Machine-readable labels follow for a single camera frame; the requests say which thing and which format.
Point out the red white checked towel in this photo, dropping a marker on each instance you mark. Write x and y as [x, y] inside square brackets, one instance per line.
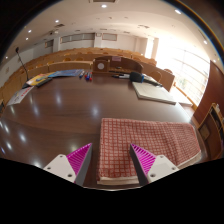
[150, 136]

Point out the blue marker pen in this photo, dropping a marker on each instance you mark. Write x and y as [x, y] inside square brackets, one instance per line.
[86, 76]
[81, 74]

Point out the wooden chair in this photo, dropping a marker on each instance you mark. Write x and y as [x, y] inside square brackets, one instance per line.
[156, 76]

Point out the blue folder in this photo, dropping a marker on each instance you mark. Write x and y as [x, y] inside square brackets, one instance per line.
[66, 73]

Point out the rows of wooden lecture seats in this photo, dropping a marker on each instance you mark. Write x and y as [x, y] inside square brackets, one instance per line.
[76, 55]

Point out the red marker pen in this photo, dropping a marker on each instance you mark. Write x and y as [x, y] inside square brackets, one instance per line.
[90, 77]

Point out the recessed ceiling lights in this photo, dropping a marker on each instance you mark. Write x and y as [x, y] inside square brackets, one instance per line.
[104, 5]

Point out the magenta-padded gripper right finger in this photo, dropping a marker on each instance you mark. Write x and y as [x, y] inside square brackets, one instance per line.
[160, 165]

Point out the yellow book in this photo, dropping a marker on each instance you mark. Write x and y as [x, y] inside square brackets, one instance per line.
[35, 80]

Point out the microphone with blue foam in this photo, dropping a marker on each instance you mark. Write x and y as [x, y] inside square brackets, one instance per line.
[136, 77]

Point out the large bright window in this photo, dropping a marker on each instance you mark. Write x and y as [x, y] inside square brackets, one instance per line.
[183, 66]

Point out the white printed paper sheet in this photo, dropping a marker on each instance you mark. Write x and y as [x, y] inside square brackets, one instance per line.
[20, 96]

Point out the wooden shelf unit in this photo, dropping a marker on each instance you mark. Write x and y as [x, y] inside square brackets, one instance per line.
[211, 130]

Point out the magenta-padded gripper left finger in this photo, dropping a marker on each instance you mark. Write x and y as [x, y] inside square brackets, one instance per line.
[63, 165]

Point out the large white notebook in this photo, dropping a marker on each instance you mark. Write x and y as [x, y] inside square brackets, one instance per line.
[151, 91]

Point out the wooden desk organizer with clock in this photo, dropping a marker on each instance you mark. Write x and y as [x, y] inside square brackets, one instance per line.
[100, 65]

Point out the ceiling air vent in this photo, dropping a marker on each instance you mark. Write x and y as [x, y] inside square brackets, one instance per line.
[103, 1]

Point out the black gooseneck microphone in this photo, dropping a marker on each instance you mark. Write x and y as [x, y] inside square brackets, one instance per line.
[17, 50]

